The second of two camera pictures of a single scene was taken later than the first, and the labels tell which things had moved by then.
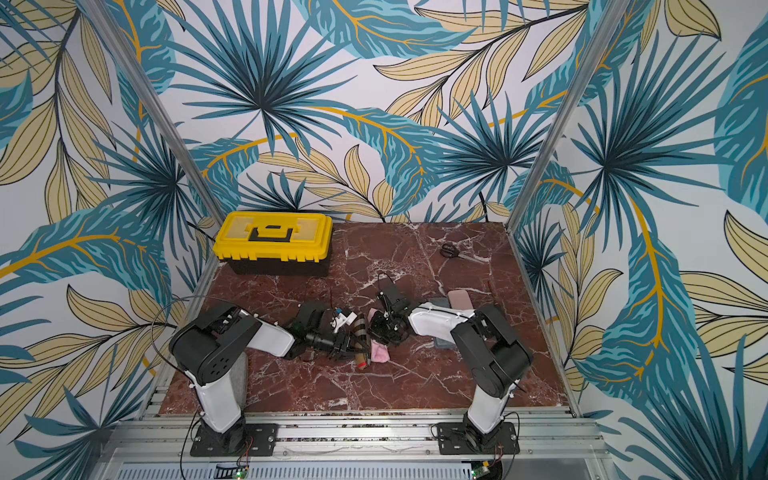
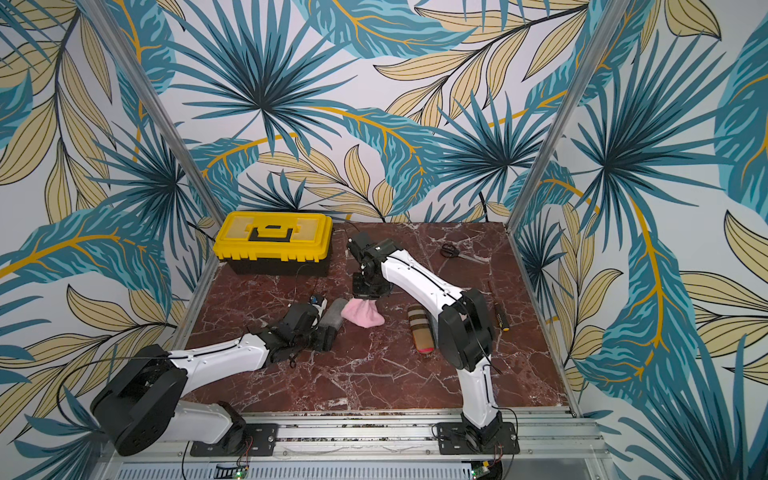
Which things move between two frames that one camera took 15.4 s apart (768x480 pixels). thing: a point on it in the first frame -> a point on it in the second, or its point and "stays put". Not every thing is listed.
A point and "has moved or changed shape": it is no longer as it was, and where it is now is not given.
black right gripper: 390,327 -> 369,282
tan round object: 361,341 has moved or changed shape
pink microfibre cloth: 379,351 -> 362,312
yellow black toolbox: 275,243 stays put
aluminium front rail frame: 368,445 stays put
